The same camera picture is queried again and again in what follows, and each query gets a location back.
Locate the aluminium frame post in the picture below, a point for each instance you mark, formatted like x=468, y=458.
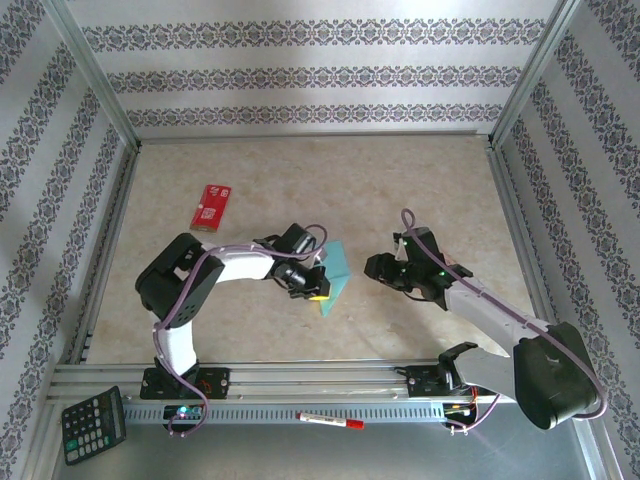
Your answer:
x=85, y=65
x=535, y=65

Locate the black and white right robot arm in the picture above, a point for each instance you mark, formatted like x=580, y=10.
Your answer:
x=550, y=380

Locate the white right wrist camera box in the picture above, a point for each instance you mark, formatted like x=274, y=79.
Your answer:
x=401, y=247

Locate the white marker with red cap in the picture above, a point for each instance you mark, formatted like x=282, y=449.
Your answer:
x=325, y=420

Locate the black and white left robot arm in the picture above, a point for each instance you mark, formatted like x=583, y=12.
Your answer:
x=175, y=280

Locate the small circuit board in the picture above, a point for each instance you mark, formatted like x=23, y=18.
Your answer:
x=182, y=411
x=457, y=409

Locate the aluminium side frame rail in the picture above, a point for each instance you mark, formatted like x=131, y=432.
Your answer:
x=115, y=225
x=513, y=210

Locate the grey metal sheet shelf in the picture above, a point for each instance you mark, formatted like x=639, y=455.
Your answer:
x=350, y=455

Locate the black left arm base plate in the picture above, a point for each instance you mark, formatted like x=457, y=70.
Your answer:
x=220, y=382

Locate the red snack packet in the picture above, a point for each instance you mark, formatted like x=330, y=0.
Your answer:
x=210, y=210

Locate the black desk calculator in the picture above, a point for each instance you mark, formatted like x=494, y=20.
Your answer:
x=92, y=425

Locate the aluminium mounting rail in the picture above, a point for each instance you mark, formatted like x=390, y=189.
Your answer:
x=325, y=375

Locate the long aluminium frame rail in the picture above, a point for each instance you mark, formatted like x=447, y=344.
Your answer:
x=310, y=135

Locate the light blue paper sheet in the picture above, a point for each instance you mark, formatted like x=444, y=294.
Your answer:
x=337, y=260

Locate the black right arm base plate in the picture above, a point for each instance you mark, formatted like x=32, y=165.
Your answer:
x=422, y=382

